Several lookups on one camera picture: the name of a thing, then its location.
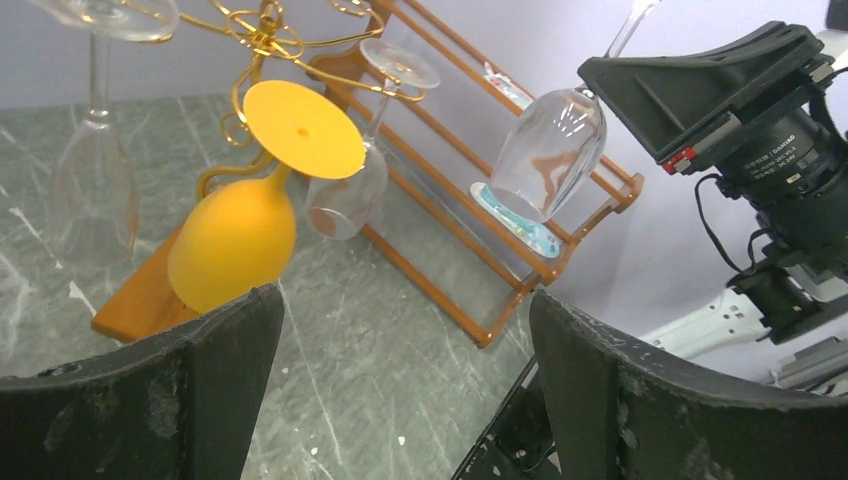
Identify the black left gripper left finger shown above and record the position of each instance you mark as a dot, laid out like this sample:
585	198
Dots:
180	404

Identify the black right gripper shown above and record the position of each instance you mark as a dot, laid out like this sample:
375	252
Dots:
755	111

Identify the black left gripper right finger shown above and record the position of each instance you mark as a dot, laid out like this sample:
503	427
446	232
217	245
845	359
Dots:
620	408

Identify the clear wine glass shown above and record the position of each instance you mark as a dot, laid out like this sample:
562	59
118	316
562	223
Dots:
93	205
554	146
338	209

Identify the yellow plastic wine glass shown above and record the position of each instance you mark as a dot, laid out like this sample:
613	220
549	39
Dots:
243	235

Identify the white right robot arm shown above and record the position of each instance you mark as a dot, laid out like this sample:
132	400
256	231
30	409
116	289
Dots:
768	299

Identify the white packaged ruler set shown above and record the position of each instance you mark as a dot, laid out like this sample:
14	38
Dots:
504	85

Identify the blue packaged item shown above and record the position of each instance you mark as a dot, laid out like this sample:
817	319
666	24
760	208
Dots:
536	236

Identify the wooden tiered display shelf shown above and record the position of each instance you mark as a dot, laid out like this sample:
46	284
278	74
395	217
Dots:
433	190

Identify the gold wire wine glass rack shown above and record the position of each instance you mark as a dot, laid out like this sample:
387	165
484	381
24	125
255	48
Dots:
146	304

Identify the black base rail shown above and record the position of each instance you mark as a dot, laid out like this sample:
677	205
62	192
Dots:
518	442

